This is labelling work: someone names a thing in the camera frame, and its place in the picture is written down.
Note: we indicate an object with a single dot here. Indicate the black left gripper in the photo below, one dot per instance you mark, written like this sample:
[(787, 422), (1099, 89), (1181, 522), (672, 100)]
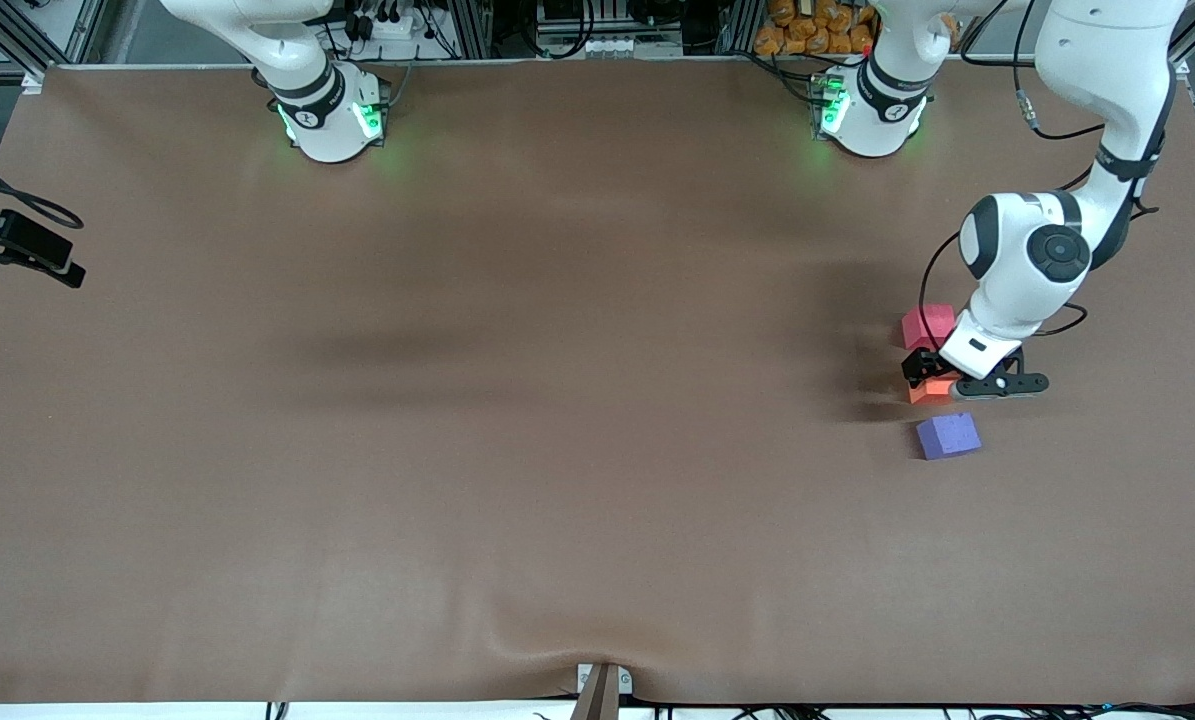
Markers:
[(925, 365)]

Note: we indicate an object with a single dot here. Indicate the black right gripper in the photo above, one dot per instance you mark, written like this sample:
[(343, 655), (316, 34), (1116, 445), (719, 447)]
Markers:
[(7, 243)]

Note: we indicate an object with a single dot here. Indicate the orange foam block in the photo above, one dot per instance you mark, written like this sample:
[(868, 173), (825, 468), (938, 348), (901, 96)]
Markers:
[(929, 392)]

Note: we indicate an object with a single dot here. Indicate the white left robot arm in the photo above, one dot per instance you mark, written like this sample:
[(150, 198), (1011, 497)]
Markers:
[(1017, 280)]

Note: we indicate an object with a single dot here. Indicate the red foam block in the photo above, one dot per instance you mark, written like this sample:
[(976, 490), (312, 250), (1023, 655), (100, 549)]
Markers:
[(922, 325)]

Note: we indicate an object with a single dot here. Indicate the purple foam block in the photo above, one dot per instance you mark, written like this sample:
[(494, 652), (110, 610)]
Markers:
[(947, 436)]

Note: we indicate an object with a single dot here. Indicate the brown table mat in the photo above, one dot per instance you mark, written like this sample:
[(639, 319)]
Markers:
[(257, 500)]

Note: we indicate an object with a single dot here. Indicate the bag of orange snacks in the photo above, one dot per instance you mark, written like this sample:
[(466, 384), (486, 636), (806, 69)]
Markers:
[(807, 30)]

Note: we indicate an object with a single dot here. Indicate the white power strip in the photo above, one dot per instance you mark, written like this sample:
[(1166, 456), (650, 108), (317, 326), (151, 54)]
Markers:
[(397, 24)]

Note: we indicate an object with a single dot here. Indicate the white terminal block row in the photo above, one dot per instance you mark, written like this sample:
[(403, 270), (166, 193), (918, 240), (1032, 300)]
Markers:
[(619, 46)]

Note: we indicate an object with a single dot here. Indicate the metal table bracket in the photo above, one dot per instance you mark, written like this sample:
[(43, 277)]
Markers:
[(625, 682)]

